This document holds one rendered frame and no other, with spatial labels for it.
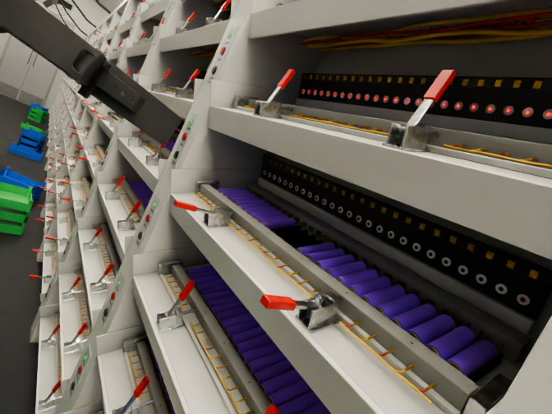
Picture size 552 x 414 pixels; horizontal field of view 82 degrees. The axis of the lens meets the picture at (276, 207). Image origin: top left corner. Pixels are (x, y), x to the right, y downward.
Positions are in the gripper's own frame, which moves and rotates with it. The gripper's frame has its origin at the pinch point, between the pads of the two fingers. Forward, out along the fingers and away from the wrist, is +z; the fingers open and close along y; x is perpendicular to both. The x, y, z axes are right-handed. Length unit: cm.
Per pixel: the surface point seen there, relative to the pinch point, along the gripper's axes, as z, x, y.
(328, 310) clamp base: 22.1, -5.5, 15.3
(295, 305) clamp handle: 17.7, -6.6, 14.9
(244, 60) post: 16.8, 22.5, -30.4
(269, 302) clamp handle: 14.6, -7.4, 14.9
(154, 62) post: 16, 22, -100
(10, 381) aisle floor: 35, -98, -80
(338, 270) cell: 27.7, -1.7, 9.6
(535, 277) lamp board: 32.1, 8.9, 25.7
